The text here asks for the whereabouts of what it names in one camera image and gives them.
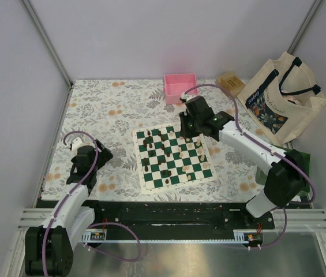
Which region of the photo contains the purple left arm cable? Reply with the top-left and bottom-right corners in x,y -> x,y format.
42,131 -> 99,276

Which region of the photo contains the aluminium frame rail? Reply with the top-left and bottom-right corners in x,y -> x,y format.
15,207 -> 326,246

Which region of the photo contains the green metal tray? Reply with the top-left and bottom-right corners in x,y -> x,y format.
255,151 -> 310,197

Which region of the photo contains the small cardboard box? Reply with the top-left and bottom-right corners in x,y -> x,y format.
215,72 -> 246,99

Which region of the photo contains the green white chess board mat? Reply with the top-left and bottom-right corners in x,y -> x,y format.
132,123 -> 217,194

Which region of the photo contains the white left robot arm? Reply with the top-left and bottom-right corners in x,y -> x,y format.
24,137 -> 113,276

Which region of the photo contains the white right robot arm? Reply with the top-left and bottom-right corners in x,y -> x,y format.
179,96 -> 307,229

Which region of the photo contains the floral patterned table mat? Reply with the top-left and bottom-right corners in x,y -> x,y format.
40,78 -> 305,203

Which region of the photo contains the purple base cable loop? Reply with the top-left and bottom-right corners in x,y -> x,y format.
84,222 -> 144,263

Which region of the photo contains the pink plastic box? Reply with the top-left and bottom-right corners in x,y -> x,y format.
164,73 -> 197,104

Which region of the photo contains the beige canvas tote bag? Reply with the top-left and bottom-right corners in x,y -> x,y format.
237,52 -> 326,145

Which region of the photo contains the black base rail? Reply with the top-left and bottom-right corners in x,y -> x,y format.
83,200 -> 275,242

